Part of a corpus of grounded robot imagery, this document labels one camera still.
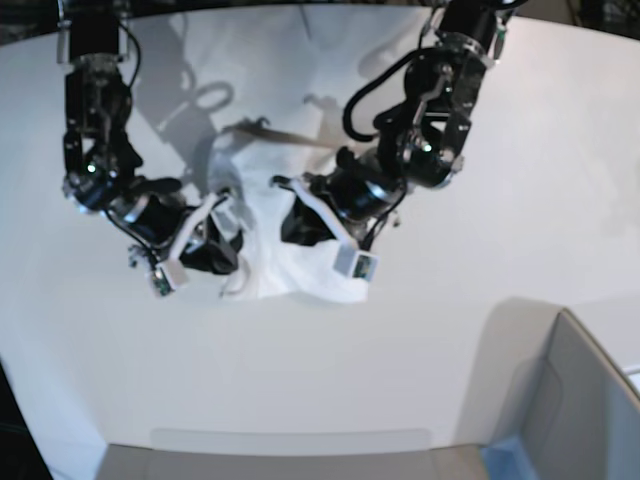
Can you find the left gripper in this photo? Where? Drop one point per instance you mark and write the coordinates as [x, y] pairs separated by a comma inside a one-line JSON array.
[[359, 193]]

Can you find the white printed t-shirt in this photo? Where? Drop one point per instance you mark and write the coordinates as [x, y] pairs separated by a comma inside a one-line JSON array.
[[245, 157]]

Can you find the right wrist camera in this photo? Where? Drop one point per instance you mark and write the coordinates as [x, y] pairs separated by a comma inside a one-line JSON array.
[[167, 280]]

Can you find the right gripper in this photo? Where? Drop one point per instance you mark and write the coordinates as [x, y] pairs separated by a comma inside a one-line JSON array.
[[165, 226]]

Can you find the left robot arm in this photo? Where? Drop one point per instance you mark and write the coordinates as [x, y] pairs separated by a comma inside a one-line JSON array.
[[418, 141]]

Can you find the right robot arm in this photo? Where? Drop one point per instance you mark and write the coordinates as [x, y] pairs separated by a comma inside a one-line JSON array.
[[102, 166]]

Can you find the grey cardboard box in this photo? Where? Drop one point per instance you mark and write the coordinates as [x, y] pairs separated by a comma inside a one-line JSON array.
[[545, 400]]

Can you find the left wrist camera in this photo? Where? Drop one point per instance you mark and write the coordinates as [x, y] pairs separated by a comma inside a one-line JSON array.
[[354, 263]]

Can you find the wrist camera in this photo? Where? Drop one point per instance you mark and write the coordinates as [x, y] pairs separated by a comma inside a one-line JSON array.
[[167, 280], [354, 263]]

